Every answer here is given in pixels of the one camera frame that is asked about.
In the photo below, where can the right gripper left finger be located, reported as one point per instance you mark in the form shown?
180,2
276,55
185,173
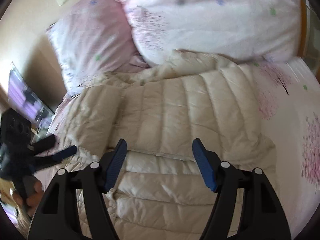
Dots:
57,215

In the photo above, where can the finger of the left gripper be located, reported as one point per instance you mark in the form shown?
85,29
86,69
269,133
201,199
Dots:
40,163
43,144

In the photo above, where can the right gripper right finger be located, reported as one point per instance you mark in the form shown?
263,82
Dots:
262,215

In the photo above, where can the beige quilted down jacket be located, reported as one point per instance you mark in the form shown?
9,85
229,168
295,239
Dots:
160,193

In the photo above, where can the left hand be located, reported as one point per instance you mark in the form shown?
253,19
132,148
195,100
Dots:
32,201

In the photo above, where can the lavender print left pillow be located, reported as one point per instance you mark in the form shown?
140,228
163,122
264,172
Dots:
92,38

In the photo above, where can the pink floral bed sheet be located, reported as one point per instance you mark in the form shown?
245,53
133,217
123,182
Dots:
288,96

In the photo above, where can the pink tree print right pillow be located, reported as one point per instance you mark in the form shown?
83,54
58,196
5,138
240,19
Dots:
241,30

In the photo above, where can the wooden window frame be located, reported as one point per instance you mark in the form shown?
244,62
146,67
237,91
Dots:
309,37

